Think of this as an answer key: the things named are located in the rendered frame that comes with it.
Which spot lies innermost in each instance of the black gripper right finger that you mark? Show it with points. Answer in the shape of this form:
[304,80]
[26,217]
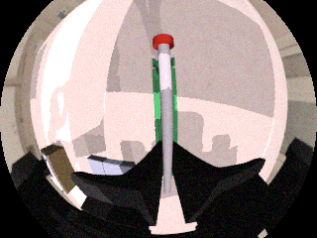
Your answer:
[198,182]

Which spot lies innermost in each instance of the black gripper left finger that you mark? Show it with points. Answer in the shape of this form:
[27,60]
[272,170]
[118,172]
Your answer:
[140,187]

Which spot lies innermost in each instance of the grey tapered pin with red cap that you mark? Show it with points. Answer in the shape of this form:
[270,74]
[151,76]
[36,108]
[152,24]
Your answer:
[163,44]

